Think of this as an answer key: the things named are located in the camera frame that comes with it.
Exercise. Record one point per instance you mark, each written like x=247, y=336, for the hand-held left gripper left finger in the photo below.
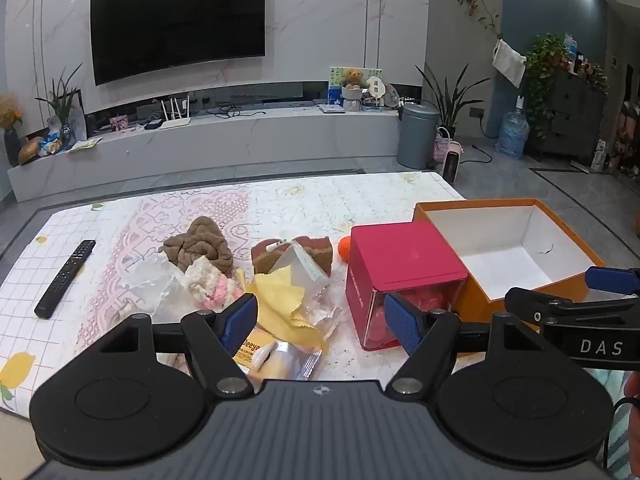
x=240, y=322

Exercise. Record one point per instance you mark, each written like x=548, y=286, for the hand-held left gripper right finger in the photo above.
x=402, y=322

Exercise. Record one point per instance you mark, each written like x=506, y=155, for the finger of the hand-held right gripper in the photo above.
x=535, y=302
x=607, y=278

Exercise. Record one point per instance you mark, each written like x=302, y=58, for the yellow cloth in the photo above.
x=280, y=300

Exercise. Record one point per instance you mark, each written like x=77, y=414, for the orange cardboard box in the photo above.
x=500, y=250

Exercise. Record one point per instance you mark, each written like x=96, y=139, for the red box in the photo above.
x=400, y=255

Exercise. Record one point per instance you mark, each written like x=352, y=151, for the frosted plastic pouch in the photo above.
x=300, y=270

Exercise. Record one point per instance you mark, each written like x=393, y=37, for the brown fluffy towel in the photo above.
x=197, y=245

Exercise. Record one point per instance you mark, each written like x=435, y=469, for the orange knitted ball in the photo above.
x=345, y=250

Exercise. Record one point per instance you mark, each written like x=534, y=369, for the clear plastic bag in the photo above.
x=155, y=285

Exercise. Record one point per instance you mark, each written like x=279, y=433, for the person's right forearm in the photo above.
x=634, y=425

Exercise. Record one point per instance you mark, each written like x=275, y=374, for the orange sachet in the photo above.
x=250, y=347

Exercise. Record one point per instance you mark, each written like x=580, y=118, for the pink white knitted cloth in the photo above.
x=212, y=287

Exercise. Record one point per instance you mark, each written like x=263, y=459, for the silver foil packet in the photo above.
x=295, y=362

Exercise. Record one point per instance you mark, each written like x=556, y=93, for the crinkled clear wrapper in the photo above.
x=325, y=317

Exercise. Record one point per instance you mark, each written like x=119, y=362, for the tall white carton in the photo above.
x=600, y=155

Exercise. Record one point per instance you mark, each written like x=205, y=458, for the cluttered shelf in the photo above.
x=625, y=140

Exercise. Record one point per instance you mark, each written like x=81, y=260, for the floral printed tablecloth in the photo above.
x=310, y=200

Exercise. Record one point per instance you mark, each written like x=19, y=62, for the dark grey cabinet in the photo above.
x=575, y=115

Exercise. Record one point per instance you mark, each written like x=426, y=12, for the blue water bottle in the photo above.
x=512, y=135

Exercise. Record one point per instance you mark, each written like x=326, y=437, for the pink woven basket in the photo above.
x=442, y=150

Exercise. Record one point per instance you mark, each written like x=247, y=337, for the white marble television console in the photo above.
x=225, y=145

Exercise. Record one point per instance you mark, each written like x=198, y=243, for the black remote control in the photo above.
x=65, y=280

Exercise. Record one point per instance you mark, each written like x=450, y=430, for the grey trash can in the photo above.
x=417, y=135

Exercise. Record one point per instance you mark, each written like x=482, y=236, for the white router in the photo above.
x=175, y=121

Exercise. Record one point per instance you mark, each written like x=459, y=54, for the long-leaf potted plant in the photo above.
x=450, y=97

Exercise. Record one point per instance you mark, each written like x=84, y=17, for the green ivy plant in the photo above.
x=545, y=65

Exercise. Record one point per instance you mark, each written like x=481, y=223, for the white flat book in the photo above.
x=331, y=108

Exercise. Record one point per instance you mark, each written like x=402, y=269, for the pink photo card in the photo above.
x=119, y=124

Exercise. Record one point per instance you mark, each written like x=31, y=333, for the white round fan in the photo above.
x=376, y=89

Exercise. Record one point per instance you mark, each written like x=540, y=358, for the small blue box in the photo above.
x=334, y=97

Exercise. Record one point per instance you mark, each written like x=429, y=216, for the loose papers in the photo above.
x=85, y=145

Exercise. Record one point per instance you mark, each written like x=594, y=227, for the white hanging bag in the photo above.
x=507, y=62

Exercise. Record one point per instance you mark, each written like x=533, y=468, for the brown teddy bear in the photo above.
x=352, y=79

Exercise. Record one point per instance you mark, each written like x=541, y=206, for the green printed card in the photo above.
x=372, y=72

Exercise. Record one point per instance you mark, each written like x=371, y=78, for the blue snack packets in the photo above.
x=50, y=145

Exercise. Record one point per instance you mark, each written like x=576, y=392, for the brown round ornament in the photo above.
x=30, y=150

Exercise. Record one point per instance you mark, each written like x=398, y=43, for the green plant in glass vase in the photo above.
x=62, y=105

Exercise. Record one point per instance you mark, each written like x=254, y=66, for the orange flowers in dark vase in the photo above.
x=10, y=120

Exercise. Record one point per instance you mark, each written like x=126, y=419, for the wall-mounted black television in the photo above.
x=175, y=20

